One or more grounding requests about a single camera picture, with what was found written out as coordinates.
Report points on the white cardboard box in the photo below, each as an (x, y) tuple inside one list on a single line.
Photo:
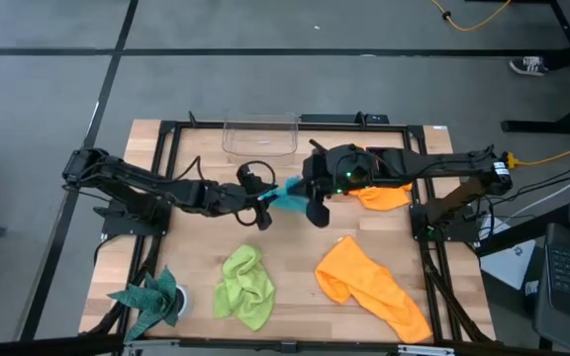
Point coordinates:
[(507, 264)]

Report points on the clear plastic bin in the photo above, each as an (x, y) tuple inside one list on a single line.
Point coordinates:
[(260, 138)]

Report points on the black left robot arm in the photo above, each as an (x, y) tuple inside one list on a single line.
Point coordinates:
[(131, 183)]

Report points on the person's foot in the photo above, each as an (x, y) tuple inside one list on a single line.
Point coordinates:
[(527, 65)]

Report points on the black aluminium table frame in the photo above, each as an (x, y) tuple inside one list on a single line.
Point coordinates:
[(191, 126)]

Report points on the green microfiber towel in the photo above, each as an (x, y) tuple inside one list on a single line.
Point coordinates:
[(245, 292)]

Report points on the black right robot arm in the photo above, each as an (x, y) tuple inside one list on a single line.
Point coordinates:
[(438, 163)]

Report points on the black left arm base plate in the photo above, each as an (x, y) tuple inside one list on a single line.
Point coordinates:
[(117, 225)]

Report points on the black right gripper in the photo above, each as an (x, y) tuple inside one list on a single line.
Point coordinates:
[(329, 170)]

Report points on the teal microfiber towel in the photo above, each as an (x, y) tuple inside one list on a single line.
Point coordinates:
[(290, 200)]

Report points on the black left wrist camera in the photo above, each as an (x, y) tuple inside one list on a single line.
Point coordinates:
[(248, 180)]

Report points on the white plant pot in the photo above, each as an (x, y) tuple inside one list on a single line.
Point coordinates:
[(183, 301)]

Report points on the black desk leg frame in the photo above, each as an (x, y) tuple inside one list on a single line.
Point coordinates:
[(532, 126)]

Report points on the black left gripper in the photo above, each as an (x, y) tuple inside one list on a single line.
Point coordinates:
[(230, 200)]

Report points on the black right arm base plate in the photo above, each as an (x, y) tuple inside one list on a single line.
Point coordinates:
[(458, 230)]

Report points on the silver metal bracket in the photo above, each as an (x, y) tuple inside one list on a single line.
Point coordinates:
[(423, 351)]

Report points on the green artificial plant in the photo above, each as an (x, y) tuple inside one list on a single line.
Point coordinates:
[(156, 296)]

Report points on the orange microfiber towel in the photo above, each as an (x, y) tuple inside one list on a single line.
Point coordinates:
[(364, 287), (384, 198)]

